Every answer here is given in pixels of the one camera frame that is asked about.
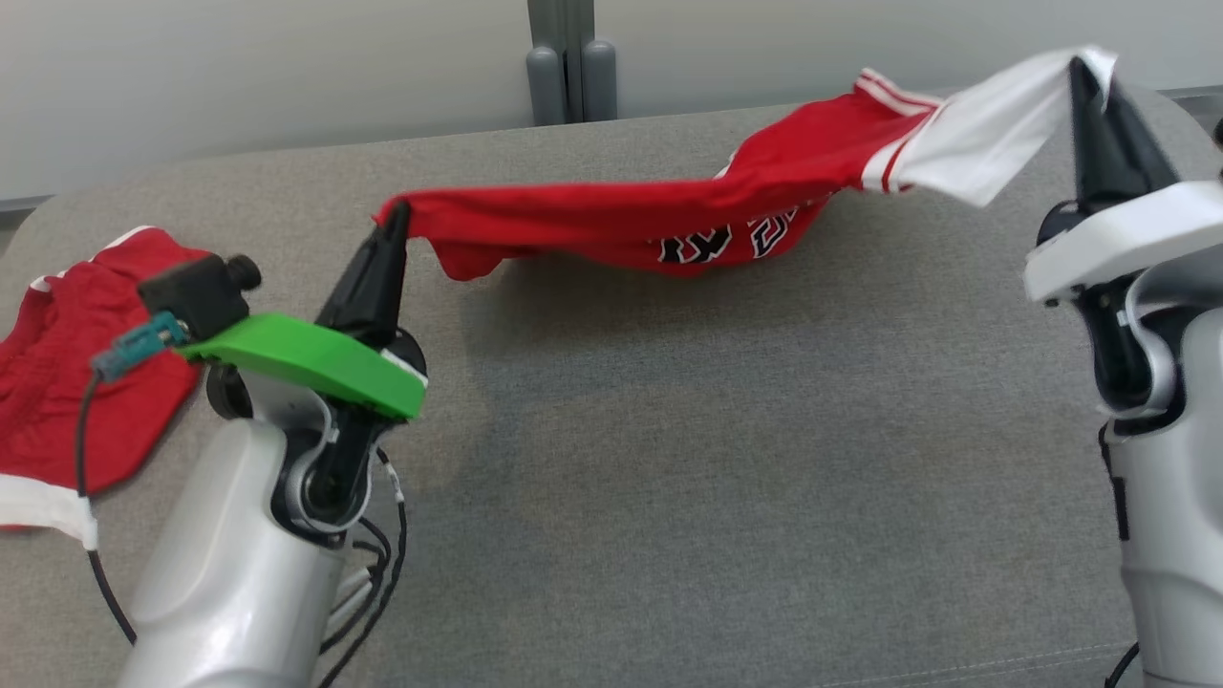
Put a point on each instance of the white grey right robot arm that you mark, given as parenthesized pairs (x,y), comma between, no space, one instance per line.
(1175,526)

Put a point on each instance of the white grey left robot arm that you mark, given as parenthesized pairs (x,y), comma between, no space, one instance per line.
(220,573)

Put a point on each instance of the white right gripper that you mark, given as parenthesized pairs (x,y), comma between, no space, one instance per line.
(1118,239)

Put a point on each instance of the grey partition post round feet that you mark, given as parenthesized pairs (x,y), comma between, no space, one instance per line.
(570,57)

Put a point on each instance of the red shorts with white hem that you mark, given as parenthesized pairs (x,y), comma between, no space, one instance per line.
(57,382)

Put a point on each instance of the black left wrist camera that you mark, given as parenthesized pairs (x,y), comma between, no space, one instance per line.
(196,291)

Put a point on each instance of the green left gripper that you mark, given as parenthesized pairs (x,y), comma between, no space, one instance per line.
(306,358)

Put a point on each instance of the red basketball jersey white sleeves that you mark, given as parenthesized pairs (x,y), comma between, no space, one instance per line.
(621,215)

